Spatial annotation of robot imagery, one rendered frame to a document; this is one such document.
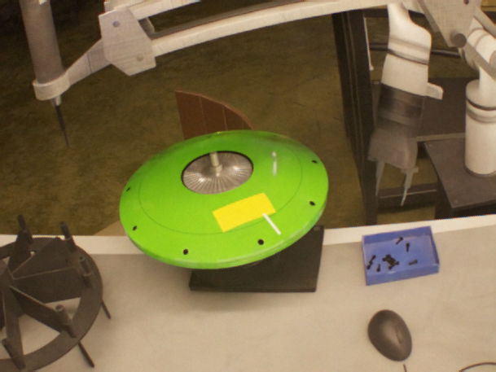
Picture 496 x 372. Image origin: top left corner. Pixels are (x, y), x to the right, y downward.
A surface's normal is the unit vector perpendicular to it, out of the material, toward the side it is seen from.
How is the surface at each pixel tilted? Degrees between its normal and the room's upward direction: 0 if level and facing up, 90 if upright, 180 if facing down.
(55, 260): 86
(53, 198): 0
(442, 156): 0
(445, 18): 90
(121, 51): 90
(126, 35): 90
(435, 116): 0
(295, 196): 23
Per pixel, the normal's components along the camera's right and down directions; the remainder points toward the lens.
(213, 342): -0.14, -0.80
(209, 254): -0.15, -0.48
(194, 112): -0.56, 0.55
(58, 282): 0.18, 0.51
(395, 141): -0.63, 0.04
